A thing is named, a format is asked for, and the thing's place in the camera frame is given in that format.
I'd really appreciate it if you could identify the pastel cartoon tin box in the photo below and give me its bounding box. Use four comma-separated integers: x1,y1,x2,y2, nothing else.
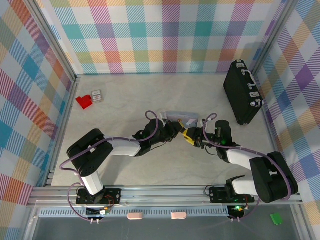
161,110,201,129

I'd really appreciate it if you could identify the black briefcase with metal latches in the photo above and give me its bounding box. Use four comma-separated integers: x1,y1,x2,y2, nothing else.
223,59,265,126

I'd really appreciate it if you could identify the small clear card case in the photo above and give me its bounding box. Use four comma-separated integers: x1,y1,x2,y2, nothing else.
90,89,104,104

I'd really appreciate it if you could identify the small controller board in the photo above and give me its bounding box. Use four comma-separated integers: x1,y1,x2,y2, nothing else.
227,205,250,217
86,206,112,216

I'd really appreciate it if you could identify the red plastic block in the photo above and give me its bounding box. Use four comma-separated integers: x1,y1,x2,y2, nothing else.
75,94,94,111

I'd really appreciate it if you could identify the green plastic piece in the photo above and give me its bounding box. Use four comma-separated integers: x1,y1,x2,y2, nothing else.
270,212,283,225

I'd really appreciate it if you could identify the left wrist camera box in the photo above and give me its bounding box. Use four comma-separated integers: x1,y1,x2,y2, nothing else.
159,112,170,126

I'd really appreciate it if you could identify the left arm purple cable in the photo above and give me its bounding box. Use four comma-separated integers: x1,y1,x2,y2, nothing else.
59,110,161,223

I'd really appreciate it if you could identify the aluminium side rail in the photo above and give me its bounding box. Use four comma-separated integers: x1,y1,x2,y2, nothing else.
252,71,288,185
44,76,81,188

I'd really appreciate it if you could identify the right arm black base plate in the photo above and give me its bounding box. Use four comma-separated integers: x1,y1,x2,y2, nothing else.
209,186,255,204

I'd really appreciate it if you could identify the aluminium cross rail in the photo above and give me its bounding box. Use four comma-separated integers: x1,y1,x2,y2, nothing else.
27,186,305,208

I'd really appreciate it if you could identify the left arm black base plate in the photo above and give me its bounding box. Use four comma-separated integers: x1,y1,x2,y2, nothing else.
75,188,122,205

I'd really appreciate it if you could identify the slotted grey cable duct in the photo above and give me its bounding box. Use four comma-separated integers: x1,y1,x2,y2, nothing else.
38,208,231,218

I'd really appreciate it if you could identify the aluminium frame post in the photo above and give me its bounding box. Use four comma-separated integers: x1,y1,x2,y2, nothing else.
24,0,81,85
251,0,300,76

